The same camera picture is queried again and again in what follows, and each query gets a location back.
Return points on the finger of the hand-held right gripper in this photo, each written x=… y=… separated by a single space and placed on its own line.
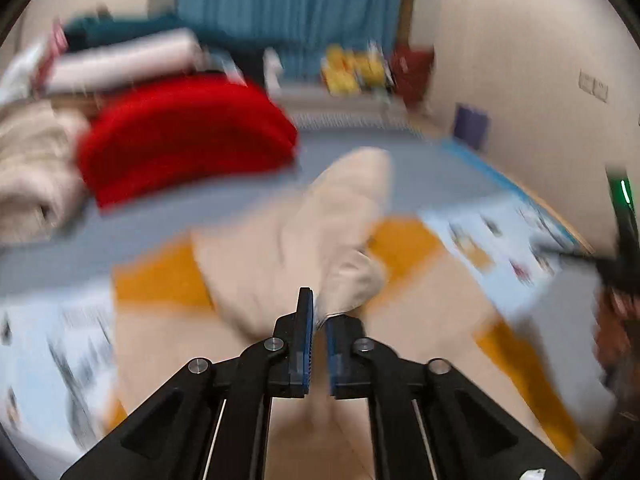
x=567 y=255

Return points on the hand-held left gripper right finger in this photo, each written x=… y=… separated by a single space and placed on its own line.
x=336 y=355

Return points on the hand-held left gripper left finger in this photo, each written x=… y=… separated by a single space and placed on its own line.
x=305 y=330

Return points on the beige and yellow hooded jacket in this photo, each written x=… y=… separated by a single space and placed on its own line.
x=300 y=220

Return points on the person's right hand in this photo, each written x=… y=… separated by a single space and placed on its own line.
x=617 y=332

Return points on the light blue printed mat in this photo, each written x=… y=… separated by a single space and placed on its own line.
x=45 y=360
x=500 y=245

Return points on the bed with grey sheet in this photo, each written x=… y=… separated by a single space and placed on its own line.
x=440 y=180

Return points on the purple box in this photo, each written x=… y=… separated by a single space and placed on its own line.
x=471 y=126

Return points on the red folded blanket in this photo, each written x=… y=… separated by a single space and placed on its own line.
x=185 y=135

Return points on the dark red bag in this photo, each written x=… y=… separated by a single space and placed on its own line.
x=412 y=76

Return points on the yellow packets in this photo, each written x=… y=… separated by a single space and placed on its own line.
x=339 y=72

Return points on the white plush toy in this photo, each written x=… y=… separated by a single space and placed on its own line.
x=272 y=70

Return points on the yellow plush toy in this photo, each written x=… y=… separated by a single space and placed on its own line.
x=369 y=71

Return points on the white folded fleece blanket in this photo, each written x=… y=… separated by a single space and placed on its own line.
x=35 y=170

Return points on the white folded pillow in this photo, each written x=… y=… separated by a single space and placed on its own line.
x=125 y=60

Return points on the blue curtain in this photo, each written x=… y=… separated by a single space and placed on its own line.
x=290 y=5

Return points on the dark teal cloth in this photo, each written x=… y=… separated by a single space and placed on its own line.
x=120 y=27

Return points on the white and pink folded cloth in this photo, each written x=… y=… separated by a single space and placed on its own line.
x=27 y=67

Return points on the wall switch plate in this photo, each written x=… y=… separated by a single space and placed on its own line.
x=594 y=86

